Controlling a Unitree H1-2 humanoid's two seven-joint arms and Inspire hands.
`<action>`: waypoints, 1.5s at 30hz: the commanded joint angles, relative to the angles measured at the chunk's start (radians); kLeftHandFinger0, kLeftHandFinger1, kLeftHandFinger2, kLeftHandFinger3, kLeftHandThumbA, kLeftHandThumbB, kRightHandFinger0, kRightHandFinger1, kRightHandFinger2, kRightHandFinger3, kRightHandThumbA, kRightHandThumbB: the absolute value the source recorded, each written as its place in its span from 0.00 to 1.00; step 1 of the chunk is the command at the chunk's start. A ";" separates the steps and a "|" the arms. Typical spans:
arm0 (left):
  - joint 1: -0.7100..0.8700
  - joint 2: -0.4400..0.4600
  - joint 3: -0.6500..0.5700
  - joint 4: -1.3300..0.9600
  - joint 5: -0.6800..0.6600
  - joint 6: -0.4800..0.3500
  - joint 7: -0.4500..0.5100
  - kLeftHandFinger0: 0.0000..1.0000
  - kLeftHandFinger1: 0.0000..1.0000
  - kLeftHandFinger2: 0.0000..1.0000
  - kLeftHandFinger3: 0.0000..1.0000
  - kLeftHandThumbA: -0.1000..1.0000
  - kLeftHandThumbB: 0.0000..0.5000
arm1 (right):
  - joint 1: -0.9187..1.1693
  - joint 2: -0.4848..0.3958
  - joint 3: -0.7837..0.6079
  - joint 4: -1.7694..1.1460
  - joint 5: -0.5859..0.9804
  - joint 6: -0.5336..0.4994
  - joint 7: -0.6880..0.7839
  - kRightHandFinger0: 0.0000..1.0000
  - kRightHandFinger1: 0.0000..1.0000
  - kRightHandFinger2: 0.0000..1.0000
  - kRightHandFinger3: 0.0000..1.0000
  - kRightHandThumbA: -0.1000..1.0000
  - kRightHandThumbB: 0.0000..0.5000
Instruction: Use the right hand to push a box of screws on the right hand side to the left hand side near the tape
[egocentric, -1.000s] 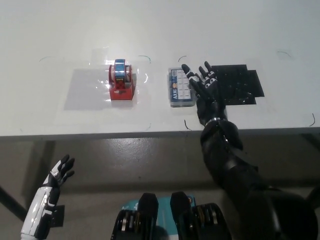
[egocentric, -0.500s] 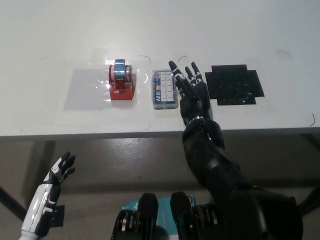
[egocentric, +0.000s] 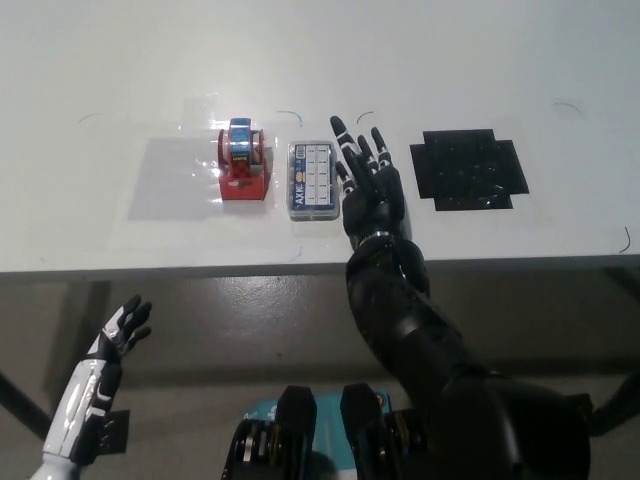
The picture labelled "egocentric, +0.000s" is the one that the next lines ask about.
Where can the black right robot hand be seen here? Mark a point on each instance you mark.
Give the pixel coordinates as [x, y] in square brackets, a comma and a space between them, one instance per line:
[372, 200]

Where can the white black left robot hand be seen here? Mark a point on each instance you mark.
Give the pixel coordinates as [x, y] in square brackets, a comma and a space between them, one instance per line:
[95, 365]

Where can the clear blue screw box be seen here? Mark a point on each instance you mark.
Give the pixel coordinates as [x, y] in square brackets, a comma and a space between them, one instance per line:
[314, 182]

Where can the black tape patch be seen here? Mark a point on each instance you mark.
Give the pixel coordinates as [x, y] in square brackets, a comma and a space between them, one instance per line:
[467, 170]

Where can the red tape dispenser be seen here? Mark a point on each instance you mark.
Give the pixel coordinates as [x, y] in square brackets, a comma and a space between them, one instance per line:
[242, 167]

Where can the black floor plate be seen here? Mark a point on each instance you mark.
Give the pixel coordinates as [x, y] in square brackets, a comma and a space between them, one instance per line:
[117, 432]

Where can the black diagonal table leg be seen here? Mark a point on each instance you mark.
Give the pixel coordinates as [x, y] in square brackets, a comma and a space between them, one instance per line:
[617, 405]
[22, 400]

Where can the black teal robot body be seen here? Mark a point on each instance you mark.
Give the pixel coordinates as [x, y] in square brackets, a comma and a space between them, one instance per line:
[320, 440]

